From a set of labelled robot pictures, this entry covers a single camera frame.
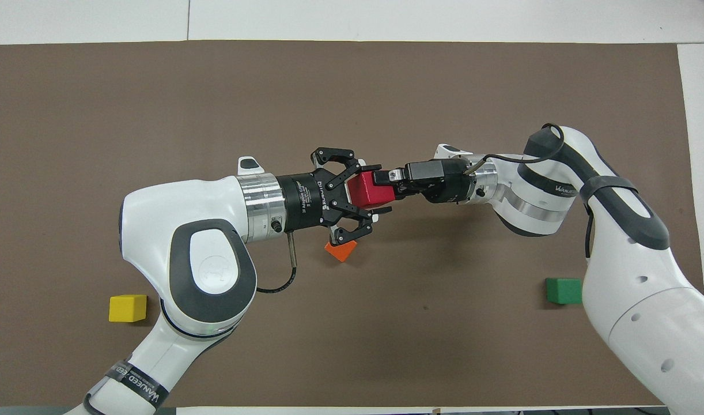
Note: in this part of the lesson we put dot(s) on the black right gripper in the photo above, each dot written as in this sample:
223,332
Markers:
444,181

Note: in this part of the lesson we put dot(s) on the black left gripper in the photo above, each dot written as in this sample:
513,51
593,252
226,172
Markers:
306,202

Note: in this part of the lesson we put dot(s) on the red wooden block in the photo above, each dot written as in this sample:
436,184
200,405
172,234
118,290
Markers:
368,190

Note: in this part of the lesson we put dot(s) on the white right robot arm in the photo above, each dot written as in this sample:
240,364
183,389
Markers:
628,276

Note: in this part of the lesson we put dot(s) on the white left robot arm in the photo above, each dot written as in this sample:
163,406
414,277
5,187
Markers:
179,230

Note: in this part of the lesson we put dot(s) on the orange wooden block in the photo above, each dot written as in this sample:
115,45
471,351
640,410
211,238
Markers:
341,251

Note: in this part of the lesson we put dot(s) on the green wooden block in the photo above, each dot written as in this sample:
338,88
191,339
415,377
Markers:
562,291

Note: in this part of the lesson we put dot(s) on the yellow wooden block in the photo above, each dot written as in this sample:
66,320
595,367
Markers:
127,308

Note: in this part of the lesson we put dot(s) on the brown table mat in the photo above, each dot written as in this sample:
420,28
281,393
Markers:
352,86

